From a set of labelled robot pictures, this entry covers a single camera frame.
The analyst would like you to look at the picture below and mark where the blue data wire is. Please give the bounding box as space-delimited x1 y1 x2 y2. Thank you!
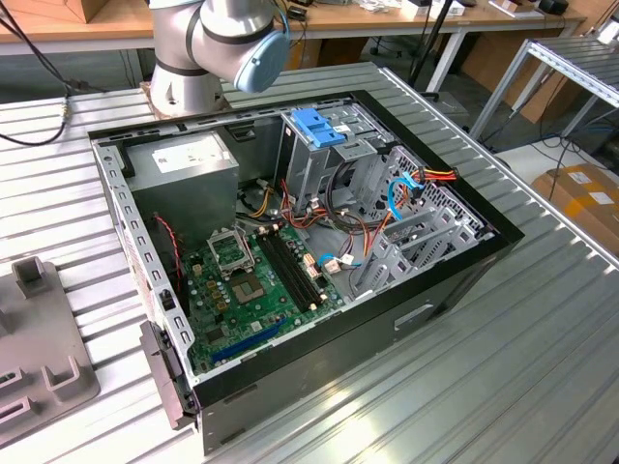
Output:
386 176 427 221

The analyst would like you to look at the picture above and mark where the red yellow power wire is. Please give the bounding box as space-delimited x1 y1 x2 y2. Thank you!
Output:
414 165 459 204

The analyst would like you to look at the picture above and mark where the metal disk bay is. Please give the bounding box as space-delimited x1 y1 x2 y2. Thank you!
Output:
347 212 497 301

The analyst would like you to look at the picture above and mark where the black RAM slot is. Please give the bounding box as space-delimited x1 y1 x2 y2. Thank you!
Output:
270 229 324 308
255 232 313 313

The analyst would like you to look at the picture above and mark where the metal drive cage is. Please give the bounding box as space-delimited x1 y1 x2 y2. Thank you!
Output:
278 103 396 214

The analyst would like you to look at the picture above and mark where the CPU socket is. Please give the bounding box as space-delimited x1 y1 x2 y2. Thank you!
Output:
229 273 267 305

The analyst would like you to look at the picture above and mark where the metal socket cover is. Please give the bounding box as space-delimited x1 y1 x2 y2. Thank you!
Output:
206 229 255 279

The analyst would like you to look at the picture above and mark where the blue plastic drive latch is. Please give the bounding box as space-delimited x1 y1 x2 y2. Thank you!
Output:
292 108 347 150

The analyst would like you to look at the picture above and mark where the green motherboard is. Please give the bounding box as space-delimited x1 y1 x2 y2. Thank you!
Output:
183 224 347 373

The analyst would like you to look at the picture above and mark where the blue expansion slot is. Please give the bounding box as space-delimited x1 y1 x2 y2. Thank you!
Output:
210 316 289 366

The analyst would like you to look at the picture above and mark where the black open PC case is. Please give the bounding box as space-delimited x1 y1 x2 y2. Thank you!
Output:
86 89 526 455

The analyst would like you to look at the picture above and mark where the grey power supply unit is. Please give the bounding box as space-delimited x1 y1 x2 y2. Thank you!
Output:
123 130 241 247

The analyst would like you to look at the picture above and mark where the black case fan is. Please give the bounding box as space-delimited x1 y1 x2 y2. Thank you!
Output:
152 212 191 310

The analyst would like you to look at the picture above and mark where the grey plastic case bezel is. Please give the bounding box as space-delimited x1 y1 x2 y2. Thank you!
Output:
139 321 199 431

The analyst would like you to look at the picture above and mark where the wooden desk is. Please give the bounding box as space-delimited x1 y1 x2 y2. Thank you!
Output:
0 0 589 93

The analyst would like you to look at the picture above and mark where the black tripod leg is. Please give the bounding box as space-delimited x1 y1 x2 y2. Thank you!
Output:
408 0 458 91

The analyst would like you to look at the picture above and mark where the large flat cardboard panel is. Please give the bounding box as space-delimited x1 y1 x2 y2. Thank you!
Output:
461 31 581 125

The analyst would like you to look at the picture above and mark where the cardboard box with labels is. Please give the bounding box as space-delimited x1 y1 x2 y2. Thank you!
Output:
531 162 619 252

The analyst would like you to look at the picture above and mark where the grey parts rack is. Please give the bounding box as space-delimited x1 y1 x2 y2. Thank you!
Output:
0 255 102 449

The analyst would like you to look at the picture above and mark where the plain brown box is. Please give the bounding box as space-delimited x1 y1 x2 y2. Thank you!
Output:
47 0 112 25

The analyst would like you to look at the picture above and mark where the red orange wire bundle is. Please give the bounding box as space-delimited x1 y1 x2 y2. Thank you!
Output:
279 178 393 262

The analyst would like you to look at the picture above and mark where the white connector blue wire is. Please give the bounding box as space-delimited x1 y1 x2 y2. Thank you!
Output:
316 250 364 276

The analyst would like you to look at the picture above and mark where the thick black cable loop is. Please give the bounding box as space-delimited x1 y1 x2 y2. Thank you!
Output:
325 159 383 234

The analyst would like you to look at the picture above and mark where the yellow orange wire bundle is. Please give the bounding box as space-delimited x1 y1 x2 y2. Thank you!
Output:
239 183 273 219

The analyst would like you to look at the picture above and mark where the red black twisted wire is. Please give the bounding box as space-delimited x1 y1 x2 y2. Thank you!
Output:
153 215 185 296

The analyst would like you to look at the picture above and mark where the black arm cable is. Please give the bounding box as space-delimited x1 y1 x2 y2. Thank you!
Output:
0 7 81 146

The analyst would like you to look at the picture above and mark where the aluminium slat frame table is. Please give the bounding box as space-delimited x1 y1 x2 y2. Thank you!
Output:
468 36 619 141

